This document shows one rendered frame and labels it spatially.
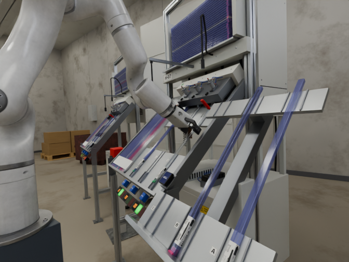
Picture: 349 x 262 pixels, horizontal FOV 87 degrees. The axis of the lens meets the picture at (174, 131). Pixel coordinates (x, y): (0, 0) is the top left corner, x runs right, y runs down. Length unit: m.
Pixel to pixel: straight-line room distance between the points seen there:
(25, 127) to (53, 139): 5.79
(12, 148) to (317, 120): 3.58
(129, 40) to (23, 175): 0.54
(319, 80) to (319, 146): 1.02
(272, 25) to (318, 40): 2.50
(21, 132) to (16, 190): 0.17
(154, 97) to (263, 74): 0.67
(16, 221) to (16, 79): 0.38
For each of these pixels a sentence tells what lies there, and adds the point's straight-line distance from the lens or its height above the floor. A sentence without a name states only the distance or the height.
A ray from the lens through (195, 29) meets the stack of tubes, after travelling 1.26.
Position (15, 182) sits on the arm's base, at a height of 0.85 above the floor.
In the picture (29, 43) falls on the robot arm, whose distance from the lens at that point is 0.70.
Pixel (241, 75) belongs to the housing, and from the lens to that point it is 1.04.
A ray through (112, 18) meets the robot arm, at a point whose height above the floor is 1.36.
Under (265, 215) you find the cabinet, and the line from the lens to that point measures 1.27.
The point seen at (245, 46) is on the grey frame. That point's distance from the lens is 1.01.
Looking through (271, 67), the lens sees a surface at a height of 1.28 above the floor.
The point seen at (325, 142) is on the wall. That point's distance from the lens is 3.66.
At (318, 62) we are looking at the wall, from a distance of 3.72.
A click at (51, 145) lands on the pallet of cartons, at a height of 0.44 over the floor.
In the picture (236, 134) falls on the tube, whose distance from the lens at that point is 0.51.
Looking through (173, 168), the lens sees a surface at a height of 0.80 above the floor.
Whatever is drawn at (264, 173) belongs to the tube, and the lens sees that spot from 0.41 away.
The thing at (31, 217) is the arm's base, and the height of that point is 0.73.
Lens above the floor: 0.99
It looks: 3 degrees down
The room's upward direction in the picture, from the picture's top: 3 degrees counter-clockwise
